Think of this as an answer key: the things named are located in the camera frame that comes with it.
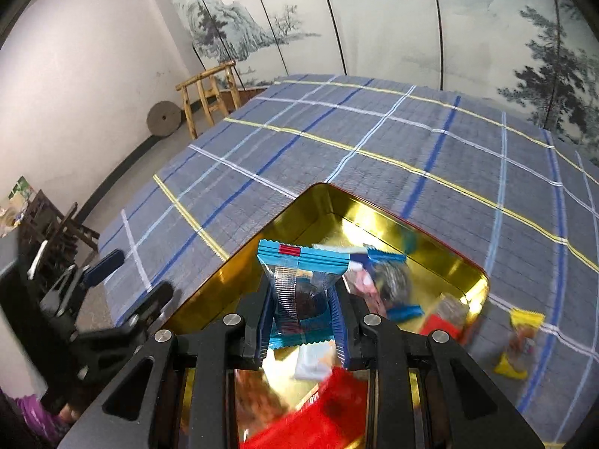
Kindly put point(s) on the red snack packet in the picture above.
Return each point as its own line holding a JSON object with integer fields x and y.
{"x": 337, "y": 397}

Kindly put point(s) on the dark wooden furniture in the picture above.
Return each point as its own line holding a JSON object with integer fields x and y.
{"x": 42, "y": 224}

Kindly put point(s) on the gold tin box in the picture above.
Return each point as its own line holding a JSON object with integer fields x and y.
{"x": 323, "y": 206}

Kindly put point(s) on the red-ended clear snack packet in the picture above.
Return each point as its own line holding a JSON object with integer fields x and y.
{"x": 449, "y": 308}

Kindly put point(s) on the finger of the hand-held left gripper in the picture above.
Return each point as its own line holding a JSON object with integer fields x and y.
{"x": 149, "y": 304}
{"x": 103, "y": 266}

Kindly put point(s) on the yellow-ended clear snack packet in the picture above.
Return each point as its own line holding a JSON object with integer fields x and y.
{"x": 526, "y": 320}

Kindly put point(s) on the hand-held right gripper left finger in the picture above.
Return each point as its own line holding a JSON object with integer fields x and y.
{"x": 266, "y": 322}

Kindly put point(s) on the green white plastic bag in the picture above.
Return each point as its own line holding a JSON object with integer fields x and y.
{"x": 18, "y": 196}

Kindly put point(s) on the person's purple clothing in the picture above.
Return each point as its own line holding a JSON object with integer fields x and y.
{"x": 37, "y": 418}

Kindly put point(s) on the blue-ended clear snack packet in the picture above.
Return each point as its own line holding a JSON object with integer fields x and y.
{"x": 299, "y": 290}
{"x": 393, "y": 285}

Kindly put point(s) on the blue plaid blanket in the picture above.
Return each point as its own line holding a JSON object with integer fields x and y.
{"x": 374, "y": 126}

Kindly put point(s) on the round grey millstone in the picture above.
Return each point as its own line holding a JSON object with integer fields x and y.
{"x": 164, "y": 119}

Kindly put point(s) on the landscape painted folding screen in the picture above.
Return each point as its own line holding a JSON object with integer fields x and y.
{"x": 374, "y": 18}

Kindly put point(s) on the wooden chair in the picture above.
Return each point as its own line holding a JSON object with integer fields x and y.
{"x": 206, "y": 75}

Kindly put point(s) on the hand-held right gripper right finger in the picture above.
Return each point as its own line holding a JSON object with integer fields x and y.
{"x": 338, "y": 327}

